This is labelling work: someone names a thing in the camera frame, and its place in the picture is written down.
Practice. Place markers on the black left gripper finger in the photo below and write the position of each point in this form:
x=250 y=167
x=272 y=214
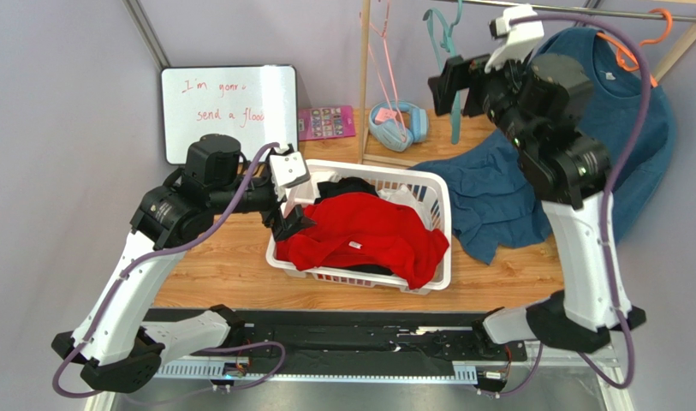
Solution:
x=282 y=227
x=297 y=220

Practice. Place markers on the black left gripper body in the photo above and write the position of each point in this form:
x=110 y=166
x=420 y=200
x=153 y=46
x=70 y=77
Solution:
x=259 y=199

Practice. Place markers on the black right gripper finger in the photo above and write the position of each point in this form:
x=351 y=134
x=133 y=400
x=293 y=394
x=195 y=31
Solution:
x=476 y=78
x=455 y=76

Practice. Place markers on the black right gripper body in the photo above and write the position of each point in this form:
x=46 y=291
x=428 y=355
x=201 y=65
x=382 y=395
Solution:
x=474 y=86

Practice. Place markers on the teal plastic hanger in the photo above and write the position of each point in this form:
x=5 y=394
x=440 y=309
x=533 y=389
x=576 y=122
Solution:
x=441 y=36

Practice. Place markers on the red t shirt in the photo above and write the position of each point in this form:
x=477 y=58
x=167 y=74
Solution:
x=357 y=229

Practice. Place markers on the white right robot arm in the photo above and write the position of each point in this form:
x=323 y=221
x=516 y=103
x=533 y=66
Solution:
x=537 y=105

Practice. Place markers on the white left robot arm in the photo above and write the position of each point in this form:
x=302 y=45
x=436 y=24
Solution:
x=117 y=349

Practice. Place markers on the blue long sleeve shirt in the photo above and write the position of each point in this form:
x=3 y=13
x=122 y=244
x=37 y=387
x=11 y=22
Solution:
x=491 y=202

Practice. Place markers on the black garment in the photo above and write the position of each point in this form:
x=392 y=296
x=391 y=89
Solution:
x=346 y=185

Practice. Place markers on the pink cube power adapter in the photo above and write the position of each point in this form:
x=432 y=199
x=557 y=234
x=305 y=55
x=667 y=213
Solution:
x=383 y=115

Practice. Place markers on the light blue headphones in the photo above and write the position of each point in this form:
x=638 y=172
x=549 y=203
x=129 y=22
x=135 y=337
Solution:
x=411 y=126

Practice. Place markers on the white whiteboard with red writing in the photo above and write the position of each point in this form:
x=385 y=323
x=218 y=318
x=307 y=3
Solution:
x=256 y=105

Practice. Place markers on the white plastic laundry basket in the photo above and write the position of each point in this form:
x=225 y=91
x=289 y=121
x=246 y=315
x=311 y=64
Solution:
x=428 y=189

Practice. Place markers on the white garment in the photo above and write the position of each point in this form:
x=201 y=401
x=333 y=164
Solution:
x=403 y=196

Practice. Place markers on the aluminium corner profile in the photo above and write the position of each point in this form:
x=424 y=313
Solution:
x=147 y=32

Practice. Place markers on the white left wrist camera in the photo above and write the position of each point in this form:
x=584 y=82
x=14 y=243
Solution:
x=288 y=170

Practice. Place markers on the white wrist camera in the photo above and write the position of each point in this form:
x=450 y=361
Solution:
x=517 y=40
x=288 y=170

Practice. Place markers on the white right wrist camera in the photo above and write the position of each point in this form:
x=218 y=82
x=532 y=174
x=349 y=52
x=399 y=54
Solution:
x=517 y=40

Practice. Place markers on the pink wire hanger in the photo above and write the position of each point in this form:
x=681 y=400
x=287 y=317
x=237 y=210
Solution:
x=378 y=54

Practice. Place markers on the metal clothes rail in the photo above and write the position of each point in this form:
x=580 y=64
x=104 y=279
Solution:
x=572 y=10

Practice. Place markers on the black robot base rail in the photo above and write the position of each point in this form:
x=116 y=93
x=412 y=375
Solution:
x=367 y=345

